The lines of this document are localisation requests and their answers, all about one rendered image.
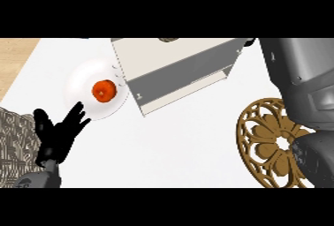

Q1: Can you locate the grey patterned woven basket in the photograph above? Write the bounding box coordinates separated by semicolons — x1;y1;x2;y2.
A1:
0;107;46;189

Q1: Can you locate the orange fruit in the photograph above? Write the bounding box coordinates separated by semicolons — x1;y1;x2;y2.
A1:
91;79;119;104

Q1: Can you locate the gold openwork round placemat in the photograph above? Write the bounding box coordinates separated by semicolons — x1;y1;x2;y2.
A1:
235;97;318;189

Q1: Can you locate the white and grey tiered shelf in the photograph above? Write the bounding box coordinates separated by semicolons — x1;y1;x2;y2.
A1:
110;37;259;118

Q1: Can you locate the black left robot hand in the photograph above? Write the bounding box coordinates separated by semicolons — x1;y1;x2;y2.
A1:
33;101;94;169

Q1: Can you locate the white round plate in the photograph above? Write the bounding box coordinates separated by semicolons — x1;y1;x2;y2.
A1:
63;56;131;121

